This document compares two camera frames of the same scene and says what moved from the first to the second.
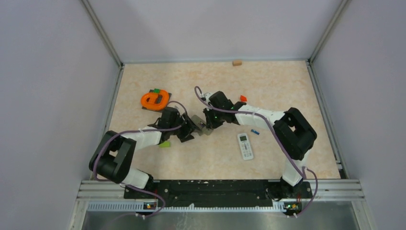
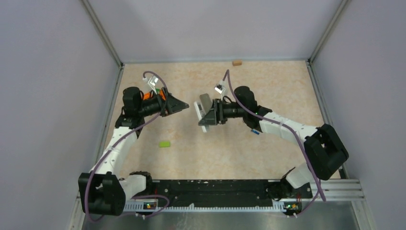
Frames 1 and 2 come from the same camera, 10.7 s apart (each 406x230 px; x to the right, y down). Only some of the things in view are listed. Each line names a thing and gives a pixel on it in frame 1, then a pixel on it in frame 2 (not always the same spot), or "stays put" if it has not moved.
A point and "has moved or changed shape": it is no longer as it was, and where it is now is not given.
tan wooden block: (237, 63) stays put
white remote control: (201, 125) has moved or changed shape
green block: (166, 144) stays put
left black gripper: (188, 127) → (171, 104)
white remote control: (245, 146) → (200, 114)
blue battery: (255, 131) stays put
